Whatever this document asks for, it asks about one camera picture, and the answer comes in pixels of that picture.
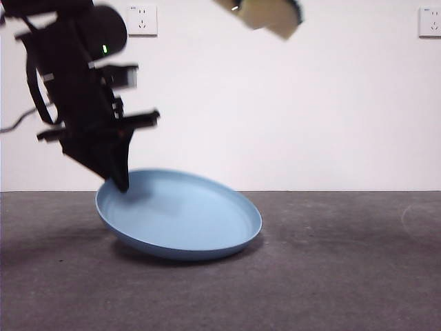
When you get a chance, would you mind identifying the left arm's thin black cable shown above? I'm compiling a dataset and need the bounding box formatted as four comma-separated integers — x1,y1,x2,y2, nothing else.
0,106,39,134

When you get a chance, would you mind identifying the left arm's black cable loop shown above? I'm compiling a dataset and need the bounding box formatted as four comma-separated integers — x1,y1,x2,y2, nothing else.
25,57,58,126

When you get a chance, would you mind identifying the white wall socket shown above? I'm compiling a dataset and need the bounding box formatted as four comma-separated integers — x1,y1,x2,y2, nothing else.
127,5,158,38
418,6,441,39

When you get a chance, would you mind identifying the yellow sponge with green pad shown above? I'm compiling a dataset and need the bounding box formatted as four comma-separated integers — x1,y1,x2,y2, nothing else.
212,0,305,41

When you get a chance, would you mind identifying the left wrist grey camera box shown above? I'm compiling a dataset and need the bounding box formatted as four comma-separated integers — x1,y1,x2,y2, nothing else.
99,63,140,90

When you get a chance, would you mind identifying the light blue round plate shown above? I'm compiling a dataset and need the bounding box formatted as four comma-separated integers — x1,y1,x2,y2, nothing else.
95,168,263,261

